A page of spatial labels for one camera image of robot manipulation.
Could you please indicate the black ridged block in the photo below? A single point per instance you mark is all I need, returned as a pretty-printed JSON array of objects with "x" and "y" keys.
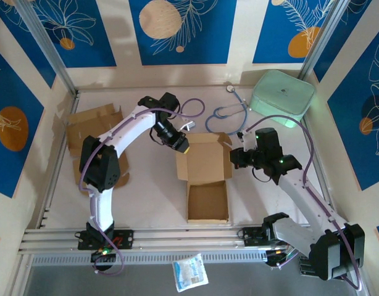
[{"x": 304, "y": 266}]

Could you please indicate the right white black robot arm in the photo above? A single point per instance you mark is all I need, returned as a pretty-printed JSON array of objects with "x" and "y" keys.
[{"x": 300, "y": 197}]

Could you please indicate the aluminium rail frame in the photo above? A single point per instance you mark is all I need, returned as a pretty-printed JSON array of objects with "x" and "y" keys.
[{"x": 189, "y": 239}]

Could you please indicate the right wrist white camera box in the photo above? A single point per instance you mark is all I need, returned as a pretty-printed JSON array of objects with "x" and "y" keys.
[{"x": 247, "y": 138}]

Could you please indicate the brown cardboard mailer box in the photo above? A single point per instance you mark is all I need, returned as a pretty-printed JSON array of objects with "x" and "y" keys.
[
  {"x": 205, "y": 160},
  {"x": 81, "y": 129}
]

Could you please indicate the blue stethoscope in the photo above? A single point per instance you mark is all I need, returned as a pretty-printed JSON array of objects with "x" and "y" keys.
[{"x": 230, "y": 89}]

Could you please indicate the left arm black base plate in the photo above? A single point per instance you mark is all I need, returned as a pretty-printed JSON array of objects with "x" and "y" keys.
[{"x": 124, "y": 239}]

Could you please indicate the small black electronics board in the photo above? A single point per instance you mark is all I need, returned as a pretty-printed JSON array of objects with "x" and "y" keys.
[
  {"x": 274, "y": 257},
  {"x": 103, "y": 256}
]

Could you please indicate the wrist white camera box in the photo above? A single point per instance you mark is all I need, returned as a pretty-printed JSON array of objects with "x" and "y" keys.
[
  {"x": 188, "y": 124},
  {"x": 247, "y": 138}
]

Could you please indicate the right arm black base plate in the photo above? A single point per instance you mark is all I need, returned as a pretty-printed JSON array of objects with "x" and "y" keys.
[{"x": 251, "y": 237}]

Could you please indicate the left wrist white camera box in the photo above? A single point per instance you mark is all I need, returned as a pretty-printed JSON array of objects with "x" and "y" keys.
[{"x": 188, "y": 124}]

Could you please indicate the aluminium corner post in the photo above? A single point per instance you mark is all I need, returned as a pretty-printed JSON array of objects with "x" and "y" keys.
[
  {"x": 325, "y": 37},
  {"x": 48, "y": 46}
]

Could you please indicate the blue white plastic packet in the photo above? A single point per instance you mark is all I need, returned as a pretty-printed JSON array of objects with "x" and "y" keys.
[{"x": 189, "y": 271}]

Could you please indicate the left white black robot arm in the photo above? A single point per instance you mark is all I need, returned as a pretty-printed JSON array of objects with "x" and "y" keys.
[{"x": 131, "y": 126}]

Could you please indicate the mint green zip case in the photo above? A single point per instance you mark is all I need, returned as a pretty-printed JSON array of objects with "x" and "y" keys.
[{"x": 282, "y": 95}]

